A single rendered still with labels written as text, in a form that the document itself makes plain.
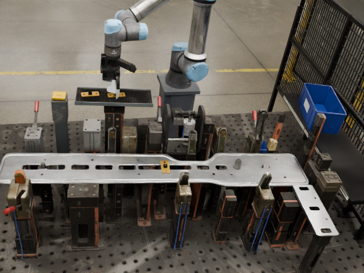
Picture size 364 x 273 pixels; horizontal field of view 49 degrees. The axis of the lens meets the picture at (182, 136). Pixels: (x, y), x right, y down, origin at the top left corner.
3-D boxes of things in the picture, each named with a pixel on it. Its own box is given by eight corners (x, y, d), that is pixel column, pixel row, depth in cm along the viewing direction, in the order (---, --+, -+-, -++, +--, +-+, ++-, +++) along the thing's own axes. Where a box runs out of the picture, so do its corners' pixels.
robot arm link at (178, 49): (185, 60, 226) (188, 37, 217) (196, 71, 216) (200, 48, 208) (166, 62, 221) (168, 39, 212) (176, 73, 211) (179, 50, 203)
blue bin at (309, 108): (308, 131, 213) (316, 111, 205) (297, 101, 237) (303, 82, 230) (338, 135, 214) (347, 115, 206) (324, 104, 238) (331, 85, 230)
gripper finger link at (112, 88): (106, 99, 189) (105, 79, 186) (119, 98, 190) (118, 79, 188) (107, 100, 186) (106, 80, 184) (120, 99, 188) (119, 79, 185)
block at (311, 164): (298, 220, 206) (317, 177, 188) (290, 202, 215) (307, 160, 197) (304, 219, 207) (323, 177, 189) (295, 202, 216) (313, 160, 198)
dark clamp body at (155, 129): (141, 193, 208) (145, 135, 185) (140, 176, 218) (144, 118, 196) (161, 193, 210) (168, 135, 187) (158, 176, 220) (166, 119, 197)
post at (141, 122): (134, 185, 212) (137, 124, 188) (133, 179, 216) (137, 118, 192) (143, 185, 213) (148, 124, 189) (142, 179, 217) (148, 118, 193)
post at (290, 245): (287, 250, 189) (305, 208, 172) (279, 232, 198) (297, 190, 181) (299, 249, 191) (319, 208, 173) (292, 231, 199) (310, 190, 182)
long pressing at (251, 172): (-8, 189, 160) (-9, 186, 159) (4, 153, 178) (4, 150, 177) (311, 186, 184) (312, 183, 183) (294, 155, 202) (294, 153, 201)
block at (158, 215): (155, 219, 195) (160, 176, 177) (153, 200, 205) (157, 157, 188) (166, 219, 196) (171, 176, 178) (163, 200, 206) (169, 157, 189)
